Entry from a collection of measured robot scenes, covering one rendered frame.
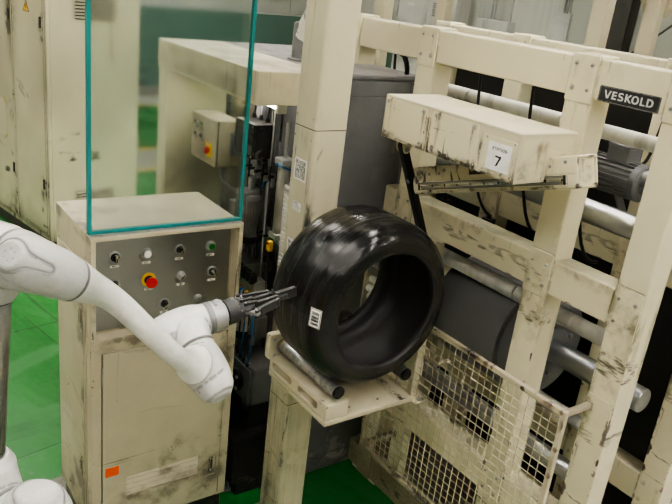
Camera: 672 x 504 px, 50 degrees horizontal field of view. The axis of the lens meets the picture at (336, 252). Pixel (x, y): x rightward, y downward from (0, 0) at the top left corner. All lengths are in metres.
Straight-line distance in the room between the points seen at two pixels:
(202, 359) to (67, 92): 3.82
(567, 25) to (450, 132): 9.75
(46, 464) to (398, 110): 2.18
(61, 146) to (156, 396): 3.11
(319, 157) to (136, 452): 1.29
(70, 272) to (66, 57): 3.96
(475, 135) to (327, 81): 0.51
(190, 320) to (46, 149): 3.70
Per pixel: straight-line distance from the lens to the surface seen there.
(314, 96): 2.38
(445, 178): 2.48
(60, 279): 1.59
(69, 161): 5.63
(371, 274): 2.85
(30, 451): 3.63
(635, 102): 2.24
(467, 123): 2.21
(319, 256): 2.16
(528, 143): 2.10
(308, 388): 2.41
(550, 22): 12.18
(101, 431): 2.79
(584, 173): 2.17
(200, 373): 1.90
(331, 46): 2.35
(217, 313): 2.04
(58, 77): 5.47
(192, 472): 3.06
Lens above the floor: 2.12
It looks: 20 degrees down
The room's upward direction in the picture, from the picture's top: 7 degrees clockwise
